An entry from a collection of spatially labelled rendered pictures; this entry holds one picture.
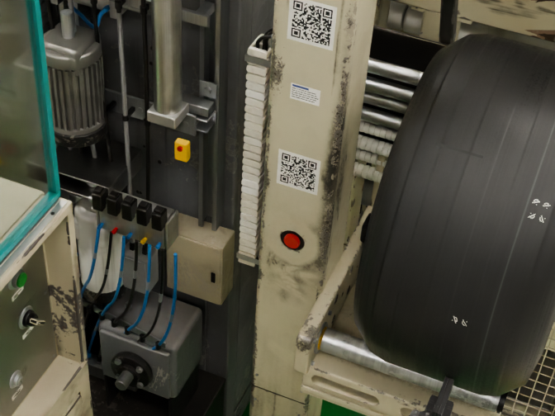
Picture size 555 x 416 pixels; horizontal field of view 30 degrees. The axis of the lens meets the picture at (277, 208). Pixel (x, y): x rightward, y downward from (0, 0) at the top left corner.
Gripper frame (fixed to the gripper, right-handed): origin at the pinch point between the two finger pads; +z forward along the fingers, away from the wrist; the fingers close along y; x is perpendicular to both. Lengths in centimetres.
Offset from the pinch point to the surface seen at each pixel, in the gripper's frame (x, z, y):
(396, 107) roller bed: 0, 62, 28
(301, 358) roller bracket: 14.6, 7.6, 26.6
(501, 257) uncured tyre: -28.2, 7.7, -2.7
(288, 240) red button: -0.3, 20.5, 34.7
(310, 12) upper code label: -46, 27, 35
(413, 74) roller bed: -8, 63, 26
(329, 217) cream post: -7.7, 22.3, 28.0
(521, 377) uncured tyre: -4.8, 5.6, -10.4
